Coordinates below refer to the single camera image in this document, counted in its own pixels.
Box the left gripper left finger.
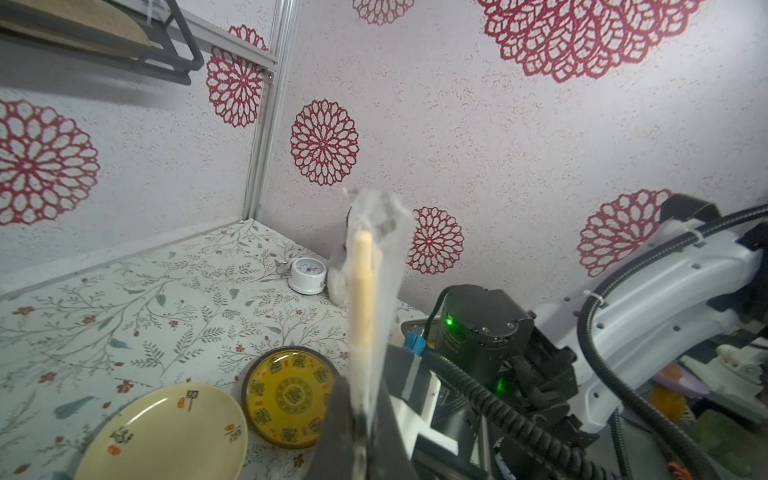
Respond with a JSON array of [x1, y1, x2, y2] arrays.
[[304, 377, 355, 480]]

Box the cream small plate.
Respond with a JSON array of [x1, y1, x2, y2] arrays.
[[74, 382, 248, 480]]

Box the floral table mat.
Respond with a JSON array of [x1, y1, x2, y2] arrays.
[[0, 218, 427, 480]]

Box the grey husky plush toy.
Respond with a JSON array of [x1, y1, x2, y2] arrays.
[[326, 210, 351, 309]]

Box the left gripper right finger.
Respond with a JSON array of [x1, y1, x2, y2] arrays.
[[366, 383, 419, 480]]

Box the yellow patterned plate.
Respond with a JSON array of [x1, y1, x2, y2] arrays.
[[241, 346, 339, 450]]

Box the white digital scale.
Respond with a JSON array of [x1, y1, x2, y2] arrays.
[[399, 318, 438, 348]]

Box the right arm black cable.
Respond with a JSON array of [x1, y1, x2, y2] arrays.
[[419, 203, 768, 480]]

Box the grey wall shelf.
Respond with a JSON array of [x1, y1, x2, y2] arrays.
[[1, 1, 204, 85]]

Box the chopsticks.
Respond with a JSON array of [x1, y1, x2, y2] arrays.
[[347, 229, 380, 416]]

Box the small white alarm clock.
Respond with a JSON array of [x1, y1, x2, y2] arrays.
[[288, 257, 327, 295]]

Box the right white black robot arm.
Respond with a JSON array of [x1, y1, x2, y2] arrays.
[[385, 195, 767, 479]]

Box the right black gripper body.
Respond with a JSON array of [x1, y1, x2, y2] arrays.
[[411, 284, 579, 479]]

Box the clear plastic chopstick wrapper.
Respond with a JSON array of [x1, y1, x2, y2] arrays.
[[346, 188, 414, 428]]

